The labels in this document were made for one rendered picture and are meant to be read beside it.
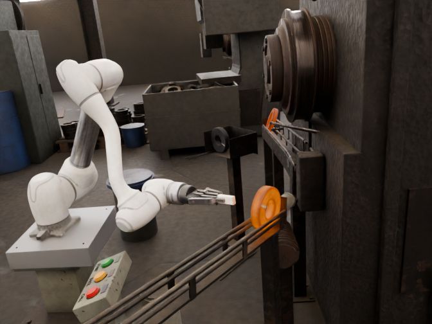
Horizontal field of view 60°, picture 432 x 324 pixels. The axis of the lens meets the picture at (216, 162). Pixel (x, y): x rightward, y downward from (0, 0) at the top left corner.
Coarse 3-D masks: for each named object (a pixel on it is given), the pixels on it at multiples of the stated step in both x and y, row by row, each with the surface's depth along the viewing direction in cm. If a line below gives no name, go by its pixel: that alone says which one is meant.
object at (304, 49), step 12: (288, 12) 149; (300, 12) 149; (300, 24) 143; (300, 36) 141; (300, 48) 140; (312, 48) 140; (300, 60) 140; (312, 60) 140; (300, 72) 141; (312, 72) 141; (300, 84) 143; (312, 84) 143; (300, 96) 146; (312, 96) 146; (300, 108) 150; (288, 120) 170
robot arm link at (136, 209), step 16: (96, 96) 149; (96, 112) 149; (112, 128) 150; (112, 144) 148; (112, 160) 146; (112, 176) 144; (128, 192) 143; (144, 192) 149; (128, 208) 140; (144, 208) 143; (128, 224) 139; (144, 224) 144
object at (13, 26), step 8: (0, 0) 756; (8, 0) 796; (16, 0) 809; (0, 8) 754; (8, 8) 776; (16, 8) 799; (0, 16) 754; (8, 16) 776; (16, 16) 805; (0, 24) 754; (8, 24) 776; (16, 24) 798; (24, 24) 818
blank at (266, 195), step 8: (256, 192) 125; (264, 192) 124; (272, 192) 127; (256, 200) 123; (264, 200) 123; (272, 200) 128; (280, 200) 133; (256, 208) 122; (264, 208) 124; (272, 208) 131; (256, 216) 122; (264, 216) 125; (272, 216) 129; (256, 224) 124
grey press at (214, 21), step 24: (216, 0) 390; (240, 0) 393; (264, 0) 396; (216, 24) 397; (240, 24) 400; (264, 24) 404; (216, 48) 445; (240, 48) 436; (216, 72) 493; (240, 72) 443; (240, 96) 450; (264, 96) 452; (240, 120) 459
